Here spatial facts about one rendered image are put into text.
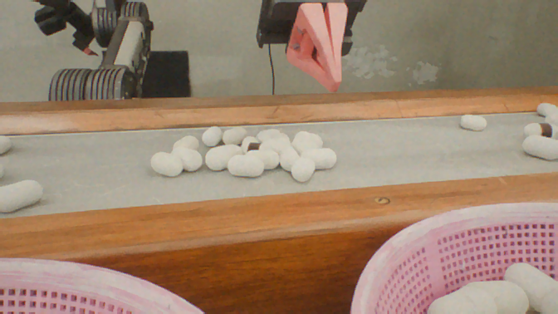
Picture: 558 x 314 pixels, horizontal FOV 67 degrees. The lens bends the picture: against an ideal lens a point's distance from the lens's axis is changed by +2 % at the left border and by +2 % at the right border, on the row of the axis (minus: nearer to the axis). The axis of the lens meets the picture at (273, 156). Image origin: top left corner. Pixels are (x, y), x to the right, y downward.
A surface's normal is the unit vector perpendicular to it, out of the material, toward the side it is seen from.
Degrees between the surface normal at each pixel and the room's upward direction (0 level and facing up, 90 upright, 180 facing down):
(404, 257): 75
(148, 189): 0
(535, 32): 90
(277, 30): 130
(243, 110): 45
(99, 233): 0
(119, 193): 0
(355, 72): 90
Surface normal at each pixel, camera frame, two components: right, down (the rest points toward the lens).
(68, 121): 0.17, -0.47
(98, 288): -0.31, 0.01
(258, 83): 0.25, 0.28
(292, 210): 0.00, -0.96
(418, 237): 0.64, -0.04
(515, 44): -0.97, 0.07
